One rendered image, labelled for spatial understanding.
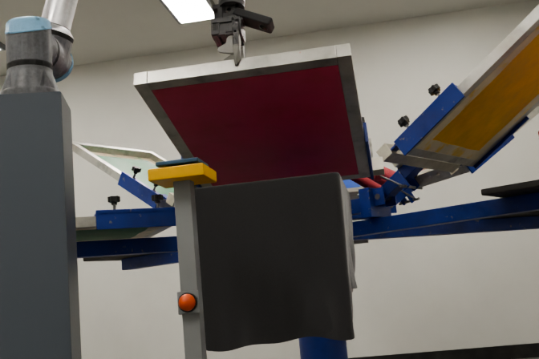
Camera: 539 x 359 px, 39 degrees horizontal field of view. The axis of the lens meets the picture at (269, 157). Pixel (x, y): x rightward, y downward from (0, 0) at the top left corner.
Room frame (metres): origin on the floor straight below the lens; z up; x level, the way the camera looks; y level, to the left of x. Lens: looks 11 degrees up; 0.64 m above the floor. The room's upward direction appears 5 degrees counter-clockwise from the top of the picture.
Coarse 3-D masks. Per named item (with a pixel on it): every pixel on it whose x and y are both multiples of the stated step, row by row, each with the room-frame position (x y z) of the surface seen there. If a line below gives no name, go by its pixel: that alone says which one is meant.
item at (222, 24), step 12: (228, 0) 1.96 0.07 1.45; (240, 0) 1.97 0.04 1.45; (216, 12) 1.99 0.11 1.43; (228, 12) 1.97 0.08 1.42; (216, 24) 1.95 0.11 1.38; (228, 24) 1.94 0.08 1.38; (240, 24) 1.93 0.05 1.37; (216, 36) 1.94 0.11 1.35; (228, 36) 1.95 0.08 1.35; (240, 36) 1.94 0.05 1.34
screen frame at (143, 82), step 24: (336, 48) 1.88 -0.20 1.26; (144, 72) 1.96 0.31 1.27; (168, 72) 1.95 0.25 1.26; (192, 72) 1.93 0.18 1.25; (216, 72) 1.92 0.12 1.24; (240, 72) 1.92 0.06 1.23; (264, 72) 1.93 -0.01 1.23; (144, 96) 2.01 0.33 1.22; (168, 120) 2.15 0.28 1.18; (360, 120) 2.21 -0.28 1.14; (360, 144) 2.37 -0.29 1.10; (360, 168) 2.55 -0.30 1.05
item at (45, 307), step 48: (0, 96) 1.81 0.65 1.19; (48, 96) 1.83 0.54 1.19; (0, 144) 1.81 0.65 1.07; (48, 144) 1.83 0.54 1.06; (0, 192) 1.81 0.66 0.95; (48, 192) 1.83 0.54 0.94; (0, 240) 1.81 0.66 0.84; (48, 240) 1.83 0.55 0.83; (0, 288) 1.81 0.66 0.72; (48, 288) 1.83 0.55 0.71; (0, 336) 1.81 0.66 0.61; (48, 336) 1.83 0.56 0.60
